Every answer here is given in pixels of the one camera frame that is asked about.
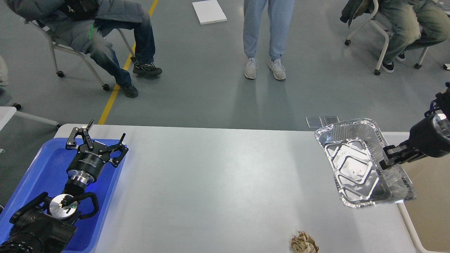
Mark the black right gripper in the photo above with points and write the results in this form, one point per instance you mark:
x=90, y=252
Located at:
x=430, y=136

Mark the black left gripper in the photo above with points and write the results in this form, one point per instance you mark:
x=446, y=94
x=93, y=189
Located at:
x=88, y=160

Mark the aluminium foil tray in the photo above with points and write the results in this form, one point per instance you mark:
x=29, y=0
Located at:
x=355, y=149

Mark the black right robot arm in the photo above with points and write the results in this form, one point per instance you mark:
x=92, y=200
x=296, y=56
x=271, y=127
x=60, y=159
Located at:
x=439, y=107

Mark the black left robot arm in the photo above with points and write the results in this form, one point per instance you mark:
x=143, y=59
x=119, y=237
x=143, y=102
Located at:
x=61, y=203

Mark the blue plastic tray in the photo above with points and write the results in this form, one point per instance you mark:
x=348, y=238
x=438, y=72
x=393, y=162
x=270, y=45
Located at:
x=47, y=173

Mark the beige plastic bin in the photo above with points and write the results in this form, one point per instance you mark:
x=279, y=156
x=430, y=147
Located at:
x=429, y=213

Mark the right floor socket plate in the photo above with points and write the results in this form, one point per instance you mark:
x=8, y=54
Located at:
x=328, y=120

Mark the floor socket plate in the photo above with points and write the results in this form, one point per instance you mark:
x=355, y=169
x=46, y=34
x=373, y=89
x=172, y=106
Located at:
x=328, y=120
x=314, y=122

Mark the white chair left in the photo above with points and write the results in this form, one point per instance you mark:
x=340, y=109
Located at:
x=55, y=43

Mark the white chair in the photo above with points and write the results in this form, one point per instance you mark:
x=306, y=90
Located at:
x=55, y=43
x=380, y=23

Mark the white chair right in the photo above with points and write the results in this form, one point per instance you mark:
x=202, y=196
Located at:
x=380, y=23

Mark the left floor socket plate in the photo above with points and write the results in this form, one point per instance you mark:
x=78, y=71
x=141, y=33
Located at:
x=314, y=122

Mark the white table leg left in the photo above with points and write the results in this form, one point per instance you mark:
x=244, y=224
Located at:
x=7, y=112

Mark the seated person in grey jacket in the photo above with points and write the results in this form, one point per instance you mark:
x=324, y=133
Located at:
x=83, y=25

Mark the seated person in green trousers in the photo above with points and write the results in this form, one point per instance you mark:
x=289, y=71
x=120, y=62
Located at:
x=415, y=24

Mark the crumpled brown paper ball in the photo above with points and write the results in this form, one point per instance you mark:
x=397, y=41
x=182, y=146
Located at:
x=304, y=243

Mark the white flat box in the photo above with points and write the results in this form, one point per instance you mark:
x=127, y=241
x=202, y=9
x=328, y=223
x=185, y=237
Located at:
x=209, y=12

